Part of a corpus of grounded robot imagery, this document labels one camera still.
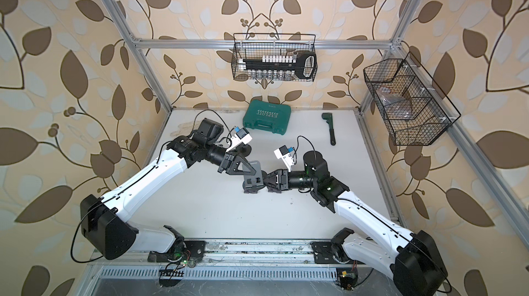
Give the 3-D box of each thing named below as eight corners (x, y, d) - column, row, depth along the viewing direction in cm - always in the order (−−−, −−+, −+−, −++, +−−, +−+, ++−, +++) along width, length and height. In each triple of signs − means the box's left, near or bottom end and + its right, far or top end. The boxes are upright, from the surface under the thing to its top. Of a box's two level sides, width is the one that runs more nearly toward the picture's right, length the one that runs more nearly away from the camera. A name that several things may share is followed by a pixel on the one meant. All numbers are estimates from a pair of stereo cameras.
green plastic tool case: (241, 126, 114) (240, 121, 110) (252, 103, 126) (251, 97, 122) (285, 135, 109) (285, 130, 106) (292, 110, 122) (293, 105, 118)
